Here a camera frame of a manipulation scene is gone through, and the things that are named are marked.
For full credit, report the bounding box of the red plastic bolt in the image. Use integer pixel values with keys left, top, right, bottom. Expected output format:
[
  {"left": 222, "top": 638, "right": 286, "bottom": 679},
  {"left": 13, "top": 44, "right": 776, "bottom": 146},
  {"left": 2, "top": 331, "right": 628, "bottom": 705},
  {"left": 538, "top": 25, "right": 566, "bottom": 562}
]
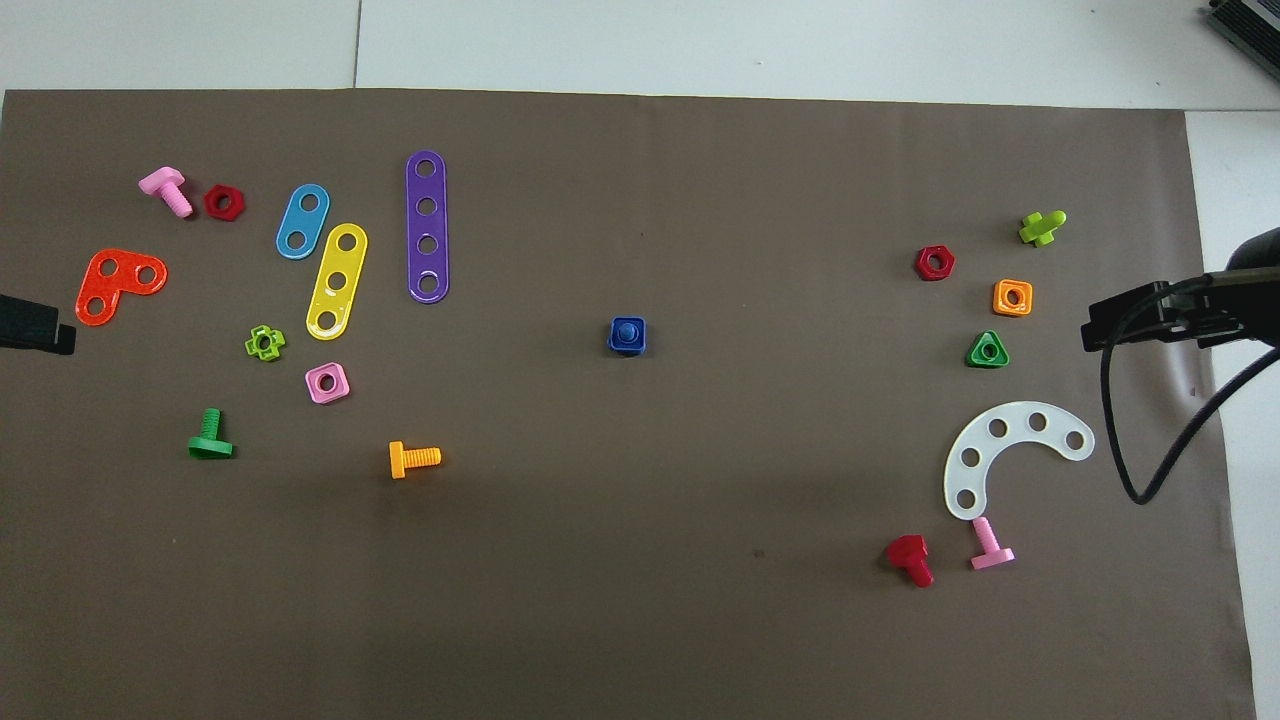
[{"left": 884, "top": 534, "right": 936, "bottom": 589}]

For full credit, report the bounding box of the orange plastic bolt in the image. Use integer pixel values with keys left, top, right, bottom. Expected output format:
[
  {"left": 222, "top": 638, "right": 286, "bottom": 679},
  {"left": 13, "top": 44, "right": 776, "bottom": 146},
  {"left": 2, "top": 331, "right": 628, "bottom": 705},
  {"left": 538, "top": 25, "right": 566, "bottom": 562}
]
[{"left": 389, "top": 441, "right": 442, "bottom": 480}]

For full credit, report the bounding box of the pink plastic bolt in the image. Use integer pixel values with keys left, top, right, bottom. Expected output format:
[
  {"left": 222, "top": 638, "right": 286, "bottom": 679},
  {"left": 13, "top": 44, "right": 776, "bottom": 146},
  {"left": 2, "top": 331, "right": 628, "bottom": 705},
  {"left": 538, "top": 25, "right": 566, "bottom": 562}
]
[
  {"left": 969, "top": 516, "right": 1016, "bottom": 572},
  {"left": 138, "top": 166, "right": 195, "bottom": 219}
]

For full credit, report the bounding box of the pink square plastic nut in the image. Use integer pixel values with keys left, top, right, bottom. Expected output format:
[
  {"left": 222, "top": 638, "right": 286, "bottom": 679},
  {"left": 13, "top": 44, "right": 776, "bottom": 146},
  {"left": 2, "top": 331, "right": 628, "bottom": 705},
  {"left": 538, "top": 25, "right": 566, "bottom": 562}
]
[{"left": 305, "top": 362, "right": 352, "bottom": 405}]

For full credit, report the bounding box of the white curved five-hole plate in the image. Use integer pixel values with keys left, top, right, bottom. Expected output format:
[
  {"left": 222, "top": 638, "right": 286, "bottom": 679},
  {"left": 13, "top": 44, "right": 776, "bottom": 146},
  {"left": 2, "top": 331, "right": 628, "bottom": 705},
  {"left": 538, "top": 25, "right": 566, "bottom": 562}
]
[{"left": 943, "top": 401, "right": 1096, "bottom": 522}]

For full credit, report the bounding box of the orange three-hole angled plate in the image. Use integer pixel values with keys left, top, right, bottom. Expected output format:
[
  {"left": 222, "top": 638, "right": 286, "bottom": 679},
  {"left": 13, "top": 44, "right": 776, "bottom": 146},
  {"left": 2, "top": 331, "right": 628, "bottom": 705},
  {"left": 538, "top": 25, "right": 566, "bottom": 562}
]
[{"left": 75, "top": 248, "right": 169, "bottom": 328}]

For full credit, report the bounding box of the lime green plastic bolt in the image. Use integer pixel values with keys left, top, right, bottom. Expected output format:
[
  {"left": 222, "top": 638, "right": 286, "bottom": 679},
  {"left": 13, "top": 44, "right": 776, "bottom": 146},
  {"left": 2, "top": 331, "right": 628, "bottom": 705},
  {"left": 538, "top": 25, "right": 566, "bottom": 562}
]
[{"left": 1018, "top": 210, "right": 1068, "bottom": 248}]

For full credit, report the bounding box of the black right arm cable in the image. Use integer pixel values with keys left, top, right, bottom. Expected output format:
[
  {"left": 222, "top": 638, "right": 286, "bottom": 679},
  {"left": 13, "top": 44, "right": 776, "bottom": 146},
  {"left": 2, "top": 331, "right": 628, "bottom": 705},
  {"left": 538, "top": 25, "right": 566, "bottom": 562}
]
[{"left": 1098, "top": 272, "right": 1280, "bottom": 506}]

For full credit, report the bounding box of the dark ribbed metal device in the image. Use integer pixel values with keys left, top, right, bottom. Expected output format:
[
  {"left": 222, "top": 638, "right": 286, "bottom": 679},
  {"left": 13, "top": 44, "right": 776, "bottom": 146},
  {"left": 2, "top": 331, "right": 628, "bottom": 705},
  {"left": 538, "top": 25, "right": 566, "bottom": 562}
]
[{"left": 1205, "top": 0, "right": 1280, "bottom": 56}]

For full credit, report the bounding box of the yellow three-hole plastic strip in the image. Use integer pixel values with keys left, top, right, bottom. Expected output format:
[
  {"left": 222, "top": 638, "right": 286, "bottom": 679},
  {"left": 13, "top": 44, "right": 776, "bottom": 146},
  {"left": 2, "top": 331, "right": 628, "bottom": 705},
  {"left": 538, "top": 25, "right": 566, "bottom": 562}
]
[{"left": 305, "top": 222, "right": 369, "bottom": 342}]

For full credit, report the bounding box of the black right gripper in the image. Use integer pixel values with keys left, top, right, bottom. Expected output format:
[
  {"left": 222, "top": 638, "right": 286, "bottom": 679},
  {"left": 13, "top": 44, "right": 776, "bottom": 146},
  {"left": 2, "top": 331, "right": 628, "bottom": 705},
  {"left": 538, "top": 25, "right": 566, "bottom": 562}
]
[{"left": 1080, "top": 228, "right": 1280, "bottom": 353}]

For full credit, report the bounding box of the purple four-hole plastic strip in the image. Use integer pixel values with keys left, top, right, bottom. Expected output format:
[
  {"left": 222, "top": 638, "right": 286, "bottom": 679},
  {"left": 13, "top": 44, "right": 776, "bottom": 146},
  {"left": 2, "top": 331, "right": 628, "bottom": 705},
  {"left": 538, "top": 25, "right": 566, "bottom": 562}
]
[{"left": 405, "top": 150, "right": 450, "bottom": 304}]

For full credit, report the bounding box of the blue two-hole plastic strip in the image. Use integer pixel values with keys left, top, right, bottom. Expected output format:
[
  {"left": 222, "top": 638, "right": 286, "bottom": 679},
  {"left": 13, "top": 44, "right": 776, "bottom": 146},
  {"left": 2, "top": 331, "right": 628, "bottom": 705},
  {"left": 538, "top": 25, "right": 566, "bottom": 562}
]
[{"left": 275, "top": 183, "right": 331, "bottom": 261}]

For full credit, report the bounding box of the brown paper table mat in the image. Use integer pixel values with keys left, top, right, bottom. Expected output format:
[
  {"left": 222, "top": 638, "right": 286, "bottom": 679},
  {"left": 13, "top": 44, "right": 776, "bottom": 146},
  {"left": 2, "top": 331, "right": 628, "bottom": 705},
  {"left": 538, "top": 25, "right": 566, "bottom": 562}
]
[{"left": 0, "top": 88, "right": 1259, "bottom": 720}]

